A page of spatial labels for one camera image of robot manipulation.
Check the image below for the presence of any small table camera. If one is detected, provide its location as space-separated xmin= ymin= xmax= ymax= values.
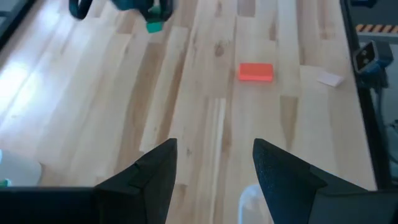
xmin=352 ymin=39 xmax=395 ymax=78

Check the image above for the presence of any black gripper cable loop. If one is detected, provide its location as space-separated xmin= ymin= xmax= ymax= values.
xmin=68 ymin=0 xmax=95 ymax=21

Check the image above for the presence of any orange rectangular block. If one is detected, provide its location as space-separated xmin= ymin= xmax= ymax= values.
xmin=238 ymin=62 xmax=274 ymax=83

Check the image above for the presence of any opaque white plastic bin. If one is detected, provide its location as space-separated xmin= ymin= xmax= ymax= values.
xmin=0 ymin=148 xmax=43 ymax=188

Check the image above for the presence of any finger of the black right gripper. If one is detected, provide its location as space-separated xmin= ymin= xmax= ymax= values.
xmin=141 ymin=5 xmax=154 ymax=24
xmin=160 ymin=0 xmax=174 ymax=23

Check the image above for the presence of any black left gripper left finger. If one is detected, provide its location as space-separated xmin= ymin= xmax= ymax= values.
xmin=94 ymin=138 xmax=178 ymax=224

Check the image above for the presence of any natural wood block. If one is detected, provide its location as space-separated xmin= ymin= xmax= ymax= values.
xmin=317 ymin=70 xmax=345 ymax=88

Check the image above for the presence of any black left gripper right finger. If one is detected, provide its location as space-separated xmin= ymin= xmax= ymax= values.
xmin=252 ymin=138 xmax=369 ymax=224

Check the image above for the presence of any yellow black hazard tape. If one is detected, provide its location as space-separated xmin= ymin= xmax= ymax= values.
xmin=355 ymin=23 xmax=398 ymax=34

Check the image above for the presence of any long green block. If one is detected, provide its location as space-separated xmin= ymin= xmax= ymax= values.
xmin=145 ymin=5 xmax=165 ymax=34

